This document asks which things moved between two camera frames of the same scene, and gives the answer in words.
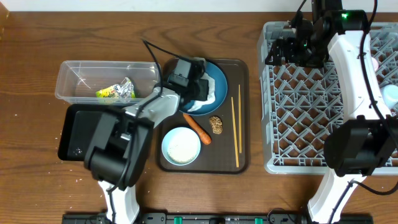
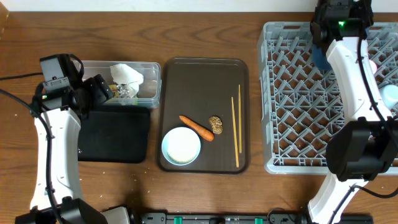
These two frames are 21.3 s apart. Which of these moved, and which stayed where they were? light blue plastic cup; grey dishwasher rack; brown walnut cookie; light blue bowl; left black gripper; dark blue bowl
Moved: left black gripper; dark blue bowl
Stayed: brown walnut cookie; grey dishwasher rack; light blue plastic cup; light blue bowl
